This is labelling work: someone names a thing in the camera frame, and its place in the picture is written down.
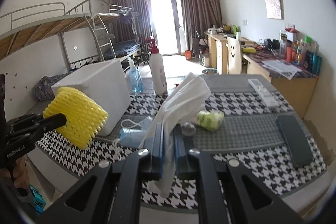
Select yellow foam fruit net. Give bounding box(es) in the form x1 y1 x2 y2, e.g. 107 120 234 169
43 86 109 149

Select white tissue paper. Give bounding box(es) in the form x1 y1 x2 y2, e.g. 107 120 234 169
139 73 211 198

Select grey sock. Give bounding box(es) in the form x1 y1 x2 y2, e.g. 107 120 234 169
181 122 196 137

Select person's left hand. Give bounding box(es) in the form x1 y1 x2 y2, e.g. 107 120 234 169
1 156 30 200

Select blue patterned blanket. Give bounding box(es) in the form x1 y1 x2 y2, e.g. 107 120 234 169
33 69 75 102

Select white styrofoam box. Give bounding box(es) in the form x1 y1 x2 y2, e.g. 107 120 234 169
52 59 130 136

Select blue box on floor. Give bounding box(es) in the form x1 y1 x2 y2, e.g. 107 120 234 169
30 185 46 214

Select houndstooth table cloth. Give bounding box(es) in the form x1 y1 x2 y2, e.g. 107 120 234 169
29 75 330 211

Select blue spray bottle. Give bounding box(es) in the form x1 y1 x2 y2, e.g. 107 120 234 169
128 59 144 93

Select white lotion pump bottle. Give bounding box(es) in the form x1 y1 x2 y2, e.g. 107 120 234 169
149 39 167 96

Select round basin on floor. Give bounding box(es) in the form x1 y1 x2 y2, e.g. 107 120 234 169
202 68 218 75

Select metal bunk bed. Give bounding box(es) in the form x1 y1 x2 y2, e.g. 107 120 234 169
1 0 141 69

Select white remote control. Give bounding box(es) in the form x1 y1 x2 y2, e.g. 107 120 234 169
248 79 280 110

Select orange bottle on floor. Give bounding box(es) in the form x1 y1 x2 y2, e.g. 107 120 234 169
185 50 193 61

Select black folding chair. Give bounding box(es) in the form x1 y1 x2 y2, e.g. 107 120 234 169
135 38 154 68

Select dark green smartphone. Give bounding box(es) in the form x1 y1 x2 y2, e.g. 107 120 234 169
276 115 314 168

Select wooden smiley chair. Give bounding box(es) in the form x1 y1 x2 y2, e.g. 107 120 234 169
227 38 242 74

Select wooden desk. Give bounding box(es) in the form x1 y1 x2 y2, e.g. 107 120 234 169
205 33 318 118

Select papers on desk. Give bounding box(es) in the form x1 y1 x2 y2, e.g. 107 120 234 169
261 60 302 80

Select brown curtain left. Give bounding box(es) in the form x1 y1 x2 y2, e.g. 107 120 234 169
107 0 153 44

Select brown curtain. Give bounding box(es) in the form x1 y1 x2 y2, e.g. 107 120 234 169
181 0 222 51
107 0 153 44

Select brown curtain right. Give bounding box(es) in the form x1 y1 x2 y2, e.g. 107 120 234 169
181 0 222 51

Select toiletry bottles cluster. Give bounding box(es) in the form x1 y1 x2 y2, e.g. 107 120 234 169
278 27 322 76

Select wall picture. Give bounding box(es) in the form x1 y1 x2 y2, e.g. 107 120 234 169
265 0 282 20

